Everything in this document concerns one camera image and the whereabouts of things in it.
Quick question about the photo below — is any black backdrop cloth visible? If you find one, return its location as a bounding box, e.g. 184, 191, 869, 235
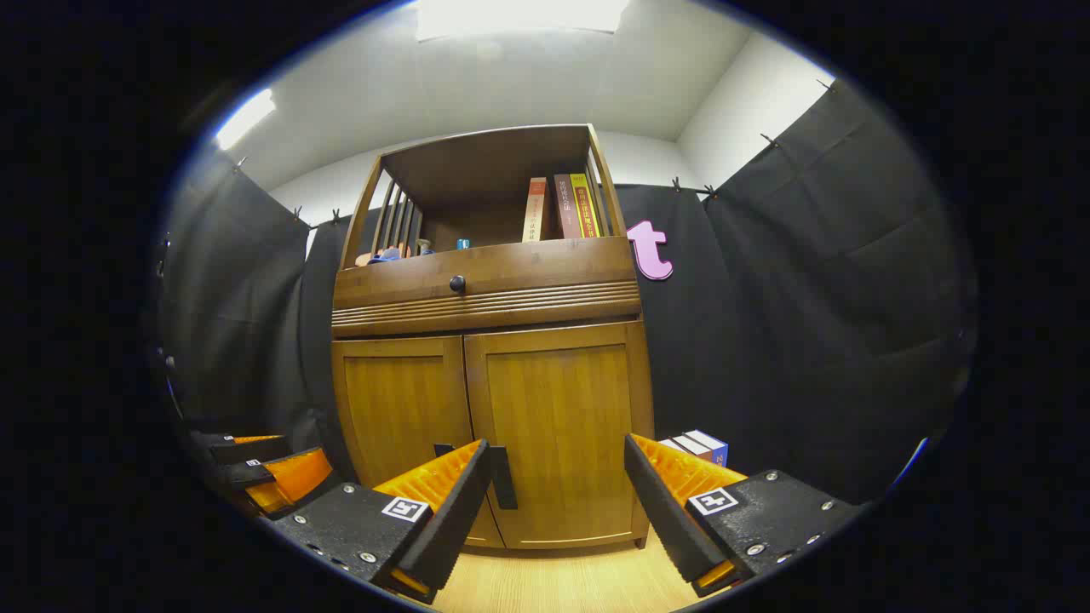
158, 81, 976, 503

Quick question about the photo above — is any wooden cabinet drawer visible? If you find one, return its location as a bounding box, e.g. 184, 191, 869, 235
334, 237, 641, 312

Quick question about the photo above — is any tan orange book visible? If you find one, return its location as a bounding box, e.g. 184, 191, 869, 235
523, 177, 548, 243

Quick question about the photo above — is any small ceiling light panel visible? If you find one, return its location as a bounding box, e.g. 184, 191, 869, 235
215, 89, 277, 151

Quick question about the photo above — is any wooden double-door shoe cabinet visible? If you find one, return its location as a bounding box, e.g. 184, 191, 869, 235
330, 124, 655, 553

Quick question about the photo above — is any yellow book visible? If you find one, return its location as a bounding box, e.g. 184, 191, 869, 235
569, 174, 601, 238

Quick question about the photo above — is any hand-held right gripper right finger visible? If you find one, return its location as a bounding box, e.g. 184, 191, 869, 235
624, 433, 869, 599

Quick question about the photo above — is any dark red book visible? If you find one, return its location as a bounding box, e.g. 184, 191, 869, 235
554, 174, 584, 240

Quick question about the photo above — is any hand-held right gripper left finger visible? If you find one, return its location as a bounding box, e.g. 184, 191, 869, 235
271, 438, 493, 605

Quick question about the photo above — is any wooden shoe cabinet door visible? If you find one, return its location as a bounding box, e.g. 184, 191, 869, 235
332, 335, 505, 550
464, 320, 655, 550

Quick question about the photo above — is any large ceiling light panel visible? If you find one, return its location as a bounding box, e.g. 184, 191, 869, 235
416, 0, 631, 42

